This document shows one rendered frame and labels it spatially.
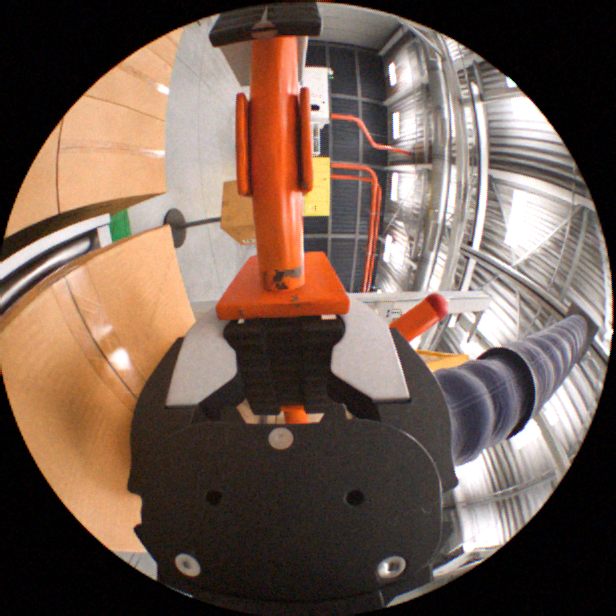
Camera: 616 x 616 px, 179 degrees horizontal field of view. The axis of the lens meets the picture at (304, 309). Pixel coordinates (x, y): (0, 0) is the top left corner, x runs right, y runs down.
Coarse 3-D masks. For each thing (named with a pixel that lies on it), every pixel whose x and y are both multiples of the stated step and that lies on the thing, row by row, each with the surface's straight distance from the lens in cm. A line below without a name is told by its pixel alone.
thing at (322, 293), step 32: (256, 256) 15; (320, 256) 14; (256, 288) 10; (320, 288) 9; (256, 320) 9; (288, 320) 8; (320, 320) 8; (256, 352) 9; (288, 352) 10; (320, 352) 9; (256, 384) 10; (288, 384) 11; (320, 384) 10
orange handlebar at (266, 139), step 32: (256, 64) 11; (288, 64) 11; (256, 96) 10; (288, 96) 10; (256, 128) 9; (288, 128) 9; (256, 160) 9; (288, 160) 8; (256, 192) 9; (288, 192) 8; (256, 224) 9; (288, 224) 8; (288, 256) 8; (288, 288) 9; (288, 416) 17
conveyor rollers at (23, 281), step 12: (84, 240) 70; (60, 252) 66; (72, 252) 67; (84, 252) 71; (36, 264) 63; (48, 264) 63; (60, 264) 66; (24, 276) 61; (36, 276) 62; (0, 288) 61; (12, 288) 60; (24, 288) 61; (0, 300) 60; (12, 300) 61; (0, 312) 60
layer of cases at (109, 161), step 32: (128, 64) 111; (160, 64) 132; (96, 96) 91; (128, 96) 103; (160, 96) 122; (64, 128) 78; (96, 128) 85; (128, 128) 96; (160, 128) 115; (64, 160) 74; (96, 160) 81; (128, 160) 91; (160, 160) 109; (32, 192) 67; (64, 192) 71; (96, 192) 77; (128, 192) 87; (160, 192) 104; (32, 224) 65; (64, 224) 91; (0, 256) 80
